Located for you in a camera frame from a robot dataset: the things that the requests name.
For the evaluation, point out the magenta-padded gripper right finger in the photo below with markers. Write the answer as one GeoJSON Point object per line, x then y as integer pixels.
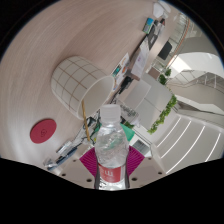
{"type": "Point", "coordinates": [135, 160]}

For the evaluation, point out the green trailing plant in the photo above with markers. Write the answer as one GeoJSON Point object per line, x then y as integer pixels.
{"type": "Point", "coordinates": [164, 113]}

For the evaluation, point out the blue and clear pen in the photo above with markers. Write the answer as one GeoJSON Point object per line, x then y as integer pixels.
{"type": "Point", "coordinates": [61, 156]}

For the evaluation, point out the flat round red coaster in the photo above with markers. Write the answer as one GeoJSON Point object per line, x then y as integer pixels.
{"type": "Point", "coordinates": [43, 131]}

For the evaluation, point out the clear plastic water bottle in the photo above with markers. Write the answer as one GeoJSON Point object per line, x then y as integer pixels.
{"type": "Point", "coordinates": [111, 143]}

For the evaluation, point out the white grid-patterned cup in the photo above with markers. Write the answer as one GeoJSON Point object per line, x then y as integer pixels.
{"type": "Point", "coordinates": [78, 83]}

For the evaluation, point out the small green potted plant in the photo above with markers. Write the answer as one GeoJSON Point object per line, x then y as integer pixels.
{"type": "Point", "coordinates": [164, 77]}

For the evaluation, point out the colourful printed leaflet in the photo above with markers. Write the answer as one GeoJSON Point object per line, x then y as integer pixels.
{"type": "Point", "coordinates": [121, 68]}

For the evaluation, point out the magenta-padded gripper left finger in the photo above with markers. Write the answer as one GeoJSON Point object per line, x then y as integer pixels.
{"type": "Point", "coordinates": [87, 162]}

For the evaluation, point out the yellow wooden pencil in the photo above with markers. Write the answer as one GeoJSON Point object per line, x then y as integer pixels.
{"type": "Point", "coordinates": [86, 123]}

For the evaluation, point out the white paper leaflet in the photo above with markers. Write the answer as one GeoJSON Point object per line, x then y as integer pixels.
{"type": "Point", "coordinates": [140, 58]}

